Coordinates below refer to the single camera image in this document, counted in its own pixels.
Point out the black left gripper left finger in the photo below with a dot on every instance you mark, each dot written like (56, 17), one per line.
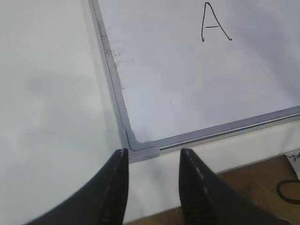
(101, 201)

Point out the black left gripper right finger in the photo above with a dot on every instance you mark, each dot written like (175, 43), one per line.
(206, 200)

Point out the white framed whiteboard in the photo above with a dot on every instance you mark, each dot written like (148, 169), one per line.
(184, 72)

